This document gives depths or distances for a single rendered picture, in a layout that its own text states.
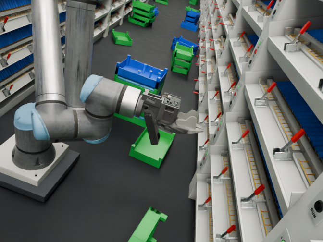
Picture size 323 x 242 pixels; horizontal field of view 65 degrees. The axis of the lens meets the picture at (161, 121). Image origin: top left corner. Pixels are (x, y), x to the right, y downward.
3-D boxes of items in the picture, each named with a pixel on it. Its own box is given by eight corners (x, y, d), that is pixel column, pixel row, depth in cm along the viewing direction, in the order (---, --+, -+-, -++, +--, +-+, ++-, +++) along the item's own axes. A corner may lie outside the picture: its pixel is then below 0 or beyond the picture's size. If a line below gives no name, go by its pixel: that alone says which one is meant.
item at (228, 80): (224, 119, 121) (224, 93, 113) (217, 72, 171) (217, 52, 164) (269, 117, 117) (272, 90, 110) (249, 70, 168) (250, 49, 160)
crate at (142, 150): (158, 168, 152) (162, 159, 147) (128, 155, 154) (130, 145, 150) (172, 141, 177) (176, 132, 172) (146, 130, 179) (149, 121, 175)
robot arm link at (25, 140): (15, 130, 118) (13, 99, 108) (54, 128, 126) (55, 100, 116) (15, 153, 108) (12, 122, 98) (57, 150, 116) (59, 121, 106)
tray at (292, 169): (285, 225, 52) (294, 175, 44) (244, 94, 102) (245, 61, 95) (401, 228, 48) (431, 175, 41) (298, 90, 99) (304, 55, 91)
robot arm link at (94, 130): (71, 127, 86) (75, 98, 79) (105, 126, 91) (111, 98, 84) (76, 147, 80) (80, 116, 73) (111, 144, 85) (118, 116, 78)
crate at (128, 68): (114, 74, 167) (116, 62, 162) (126, 64, 183) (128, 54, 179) (156, 89, 164) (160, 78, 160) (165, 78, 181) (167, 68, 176)
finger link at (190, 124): (209, 124, 73) (179, 114, 72) (202, 139, 76) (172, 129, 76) (209, 118, 75) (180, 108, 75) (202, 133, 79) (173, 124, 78)
